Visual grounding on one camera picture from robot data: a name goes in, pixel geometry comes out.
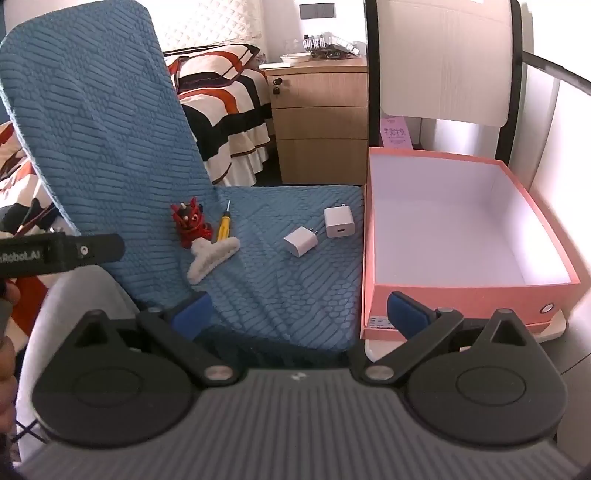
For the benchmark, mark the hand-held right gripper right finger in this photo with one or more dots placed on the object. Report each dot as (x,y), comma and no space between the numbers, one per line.
(406,316)

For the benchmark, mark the person's left hand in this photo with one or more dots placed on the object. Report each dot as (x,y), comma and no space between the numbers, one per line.
(7,369)

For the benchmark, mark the striped pillow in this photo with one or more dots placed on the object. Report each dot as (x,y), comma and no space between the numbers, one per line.
(207,60)

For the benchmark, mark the orange white striped cloth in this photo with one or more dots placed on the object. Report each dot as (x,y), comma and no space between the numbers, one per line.
(18,170)

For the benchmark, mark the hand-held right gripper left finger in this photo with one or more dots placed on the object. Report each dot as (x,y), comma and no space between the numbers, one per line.
(191,316)

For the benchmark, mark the grey wall switch panel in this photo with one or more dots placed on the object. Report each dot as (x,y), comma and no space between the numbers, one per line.
(316,10)

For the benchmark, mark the clear tray with trinkets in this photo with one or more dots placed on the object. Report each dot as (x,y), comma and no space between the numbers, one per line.
(332,48)

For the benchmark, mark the blue textured chair cover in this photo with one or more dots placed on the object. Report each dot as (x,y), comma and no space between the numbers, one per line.
(115,138)

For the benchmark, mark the pink paper bag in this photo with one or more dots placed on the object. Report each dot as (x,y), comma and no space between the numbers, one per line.
(396,131)

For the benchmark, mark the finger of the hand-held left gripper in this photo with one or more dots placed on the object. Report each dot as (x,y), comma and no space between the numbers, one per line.
(92,250)

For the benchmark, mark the yellow screwdriver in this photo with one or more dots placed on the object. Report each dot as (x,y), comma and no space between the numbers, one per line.
(224,226)

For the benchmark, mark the black curved rail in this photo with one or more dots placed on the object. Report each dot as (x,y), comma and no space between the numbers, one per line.
(558,71)

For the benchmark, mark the white charger plug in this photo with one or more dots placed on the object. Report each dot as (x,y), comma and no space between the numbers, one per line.
(337,224)
(298,242)

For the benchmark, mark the white quilted headboard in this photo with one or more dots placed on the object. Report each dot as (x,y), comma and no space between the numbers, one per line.
(207,23)

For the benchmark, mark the white bowl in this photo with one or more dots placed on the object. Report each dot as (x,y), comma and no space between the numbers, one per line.
(295,57)

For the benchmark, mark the white hair claw clip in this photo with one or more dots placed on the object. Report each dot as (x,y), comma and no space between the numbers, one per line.
(207,258)

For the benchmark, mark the keys in nightstand lock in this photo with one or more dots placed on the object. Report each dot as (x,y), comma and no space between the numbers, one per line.
(277,85)

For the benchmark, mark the wooden nightstand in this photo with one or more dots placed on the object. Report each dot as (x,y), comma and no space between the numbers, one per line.
(318,124)

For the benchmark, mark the pink cardboard box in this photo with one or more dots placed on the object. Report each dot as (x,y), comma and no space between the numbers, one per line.
(461,304)

